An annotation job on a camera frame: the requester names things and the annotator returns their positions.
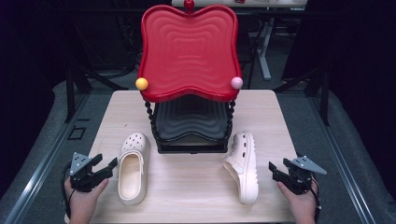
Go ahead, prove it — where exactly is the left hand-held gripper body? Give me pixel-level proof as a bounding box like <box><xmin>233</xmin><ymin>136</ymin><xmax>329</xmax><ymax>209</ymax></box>
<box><xmin>68</xmin><ymin>151</ymin><xmax>106</xmax><ymax>193</ymax></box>

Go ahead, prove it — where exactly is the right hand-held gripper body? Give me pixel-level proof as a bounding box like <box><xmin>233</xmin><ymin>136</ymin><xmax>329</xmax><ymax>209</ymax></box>
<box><xmin>284</xmin><ymin>155</ymin><xmax>328</xmax><ymax>196</ymax></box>

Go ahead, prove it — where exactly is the cream clog shoe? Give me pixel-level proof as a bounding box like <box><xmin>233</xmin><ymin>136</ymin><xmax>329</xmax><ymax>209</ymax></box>
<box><xmin>221</xmin><ymin>131</ymin><xmax>260</xmax><ymax>205</ymax></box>
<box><xmin>117</xmin><ymin>132</ymin><xmax>151</xmax><ymax>206</ymax></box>

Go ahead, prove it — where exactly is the red and black shoe rack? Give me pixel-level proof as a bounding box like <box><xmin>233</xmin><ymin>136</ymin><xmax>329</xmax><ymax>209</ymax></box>
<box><xmin>134</xmin><ymin>0</ymin><xmax>245</xmax><ymax>155</ymax></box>

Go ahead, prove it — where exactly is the person's right hand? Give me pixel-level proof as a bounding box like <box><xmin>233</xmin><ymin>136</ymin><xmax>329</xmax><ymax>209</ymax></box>
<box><xmin>276</xmin><ymin>181</ymin><xmax>319</xmax><ymax>224</ymax></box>

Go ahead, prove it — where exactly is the person's left hand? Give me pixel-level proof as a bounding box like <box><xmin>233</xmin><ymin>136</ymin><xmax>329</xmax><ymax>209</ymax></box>
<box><xmin>64</xmin><ymin>177</ymin><xmax>111</xmax><ymax>224</ymax></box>

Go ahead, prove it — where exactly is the black metal stand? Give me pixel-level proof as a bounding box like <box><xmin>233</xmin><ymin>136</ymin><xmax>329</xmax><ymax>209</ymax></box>
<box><xmin>274</xmin><ymin>62</ymin><xmax>332</xmax><ymax>127</ymax></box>
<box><xmin>64</xmin><ymin>18</ymin><xmax>129</xmax><ymax>124</ymax></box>

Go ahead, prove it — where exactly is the white desk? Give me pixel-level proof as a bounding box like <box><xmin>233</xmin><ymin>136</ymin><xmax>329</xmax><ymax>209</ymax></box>
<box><xmin>171</xmin><ymin>0</ymin><xmax>309</xmax><ymax>82</ymax></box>

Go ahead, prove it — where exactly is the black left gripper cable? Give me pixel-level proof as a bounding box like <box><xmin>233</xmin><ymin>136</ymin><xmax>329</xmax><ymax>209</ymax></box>
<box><xmin>60</xmin><ymin>161</ymin><xmax>76</xmax><ymax>220</ymax></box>

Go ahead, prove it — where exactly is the metal floor rail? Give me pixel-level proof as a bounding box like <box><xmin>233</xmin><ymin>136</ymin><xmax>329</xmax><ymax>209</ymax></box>
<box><xmin>0</xmin><ymin>92</ymin><xmax>92</xmax><ymax>224</ymax></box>
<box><xmin>309</xmin><ymin>92</ymin><xmax>378</xmax><ymax>224</ymax></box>

